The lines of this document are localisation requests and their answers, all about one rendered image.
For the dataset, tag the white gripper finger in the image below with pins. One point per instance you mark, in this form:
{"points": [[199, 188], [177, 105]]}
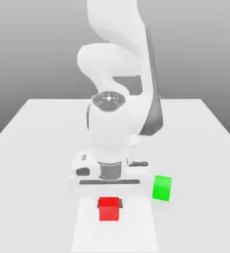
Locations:
{"points": [[97, 203], [121, 203]]}

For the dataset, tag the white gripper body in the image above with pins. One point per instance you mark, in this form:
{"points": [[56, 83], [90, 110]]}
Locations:
{"points": [[83, 189]]}

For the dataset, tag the small red cube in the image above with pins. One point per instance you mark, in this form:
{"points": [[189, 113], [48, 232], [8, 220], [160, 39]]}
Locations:
{"points": [[109, 211]]}

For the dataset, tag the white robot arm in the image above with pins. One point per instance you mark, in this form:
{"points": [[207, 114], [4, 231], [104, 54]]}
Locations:
{"points": [[108, 126]]}

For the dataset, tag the small green cube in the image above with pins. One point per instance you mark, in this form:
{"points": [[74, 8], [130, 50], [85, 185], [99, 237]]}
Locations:
{"points": [[161, 187]]}

